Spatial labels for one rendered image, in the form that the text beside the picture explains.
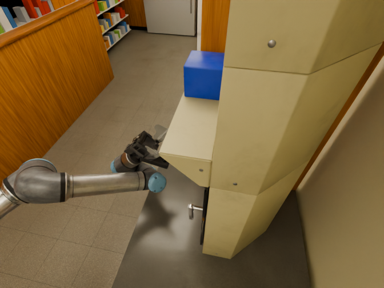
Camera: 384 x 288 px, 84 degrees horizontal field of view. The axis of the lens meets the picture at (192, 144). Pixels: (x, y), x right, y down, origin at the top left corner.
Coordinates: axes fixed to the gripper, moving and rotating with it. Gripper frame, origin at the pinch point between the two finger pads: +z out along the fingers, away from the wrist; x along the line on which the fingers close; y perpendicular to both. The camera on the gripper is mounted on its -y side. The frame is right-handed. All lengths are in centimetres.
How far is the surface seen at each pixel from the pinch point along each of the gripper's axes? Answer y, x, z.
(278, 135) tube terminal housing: 1.2, -23.8, 39.5
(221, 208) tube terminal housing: -13.9, -23.6, 15.1
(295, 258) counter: -64, -18, 11
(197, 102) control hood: 6.7, -4.3, 21.1
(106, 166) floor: -21, 72, -165
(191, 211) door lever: -17.4, -19.1, -1.2
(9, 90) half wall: 89, 83, -163
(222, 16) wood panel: 15.9, 13.2, 35.0
